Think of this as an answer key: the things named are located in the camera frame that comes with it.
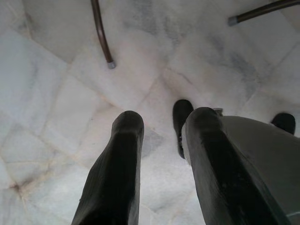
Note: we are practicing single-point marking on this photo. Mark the black robot foot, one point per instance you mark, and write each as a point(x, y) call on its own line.
point(284, 123)
point(181, 124)

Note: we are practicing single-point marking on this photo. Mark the black robot right foot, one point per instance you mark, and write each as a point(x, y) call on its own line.
point(284, 123)

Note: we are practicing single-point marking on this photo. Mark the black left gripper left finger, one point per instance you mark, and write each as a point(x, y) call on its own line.
point(112, 168)

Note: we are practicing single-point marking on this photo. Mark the brown metal chair leg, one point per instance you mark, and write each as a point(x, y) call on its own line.
point(262, 11)
point(101, 32)

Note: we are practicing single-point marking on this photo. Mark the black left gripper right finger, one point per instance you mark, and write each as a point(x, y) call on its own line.
point(220, 164)

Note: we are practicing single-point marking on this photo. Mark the grey robot left leg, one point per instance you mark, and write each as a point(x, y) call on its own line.
point(269, 159)

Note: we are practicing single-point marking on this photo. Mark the black robot left foot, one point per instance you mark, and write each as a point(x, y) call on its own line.
point(181, 124)

